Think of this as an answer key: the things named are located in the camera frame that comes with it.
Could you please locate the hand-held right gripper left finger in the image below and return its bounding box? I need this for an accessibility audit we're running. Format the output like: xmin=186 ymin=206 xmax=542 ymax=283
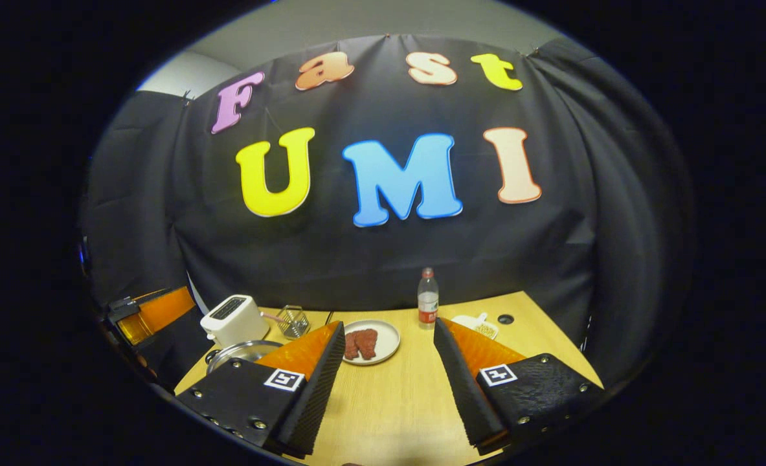
xmin=175 ymin=320 xmax=346 ymax=457

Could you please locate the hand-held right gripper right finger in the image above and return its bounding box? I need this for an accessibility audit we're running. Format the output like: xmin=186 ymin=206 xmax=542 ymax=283
xmin=433 ymin=317 xmax=607 ymax=454

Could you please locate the steel pot with black handles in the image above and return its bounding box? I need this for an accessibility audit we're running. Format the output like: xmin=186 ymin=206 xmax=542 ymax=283
xmin=205 ymin=340 xmax=284 ymax=375

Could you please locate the white divided bean dish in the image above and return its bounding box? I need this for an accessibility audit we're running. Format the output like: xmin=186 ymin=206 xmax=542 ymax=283
xmin=451 ymin=313 xmax=500 ymax=340

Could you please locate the white toaster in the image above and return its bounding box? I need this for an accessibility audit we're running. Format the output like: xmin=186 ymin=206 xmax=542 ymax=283
xmin=200 ymin=294 xmax=271 ymax=349

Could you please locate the white round plate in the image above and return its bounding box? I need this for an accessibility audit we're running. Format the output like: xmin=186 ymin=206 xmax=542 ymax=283
xmin=343 ymin=320 xmax=401 ymax=366

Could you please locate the clear plastic water bottle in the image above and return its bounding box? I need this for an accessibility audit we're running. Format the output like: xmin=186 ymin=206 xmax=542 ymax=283
xmin=418 ymin=267 xmax=440 ymax=329

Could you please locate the black backdrop cloth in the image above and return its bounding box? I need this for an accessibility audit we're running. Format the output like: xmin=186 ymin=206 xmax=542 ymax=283
xmin=78 ymin=36 xmax=697 ymax=389

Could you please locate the metal wire utensil holder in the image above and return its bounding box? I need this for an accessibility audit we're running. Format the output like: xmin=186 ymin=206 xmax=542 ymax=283
xmin=276 ymin=305 xmax=311 ymax=340

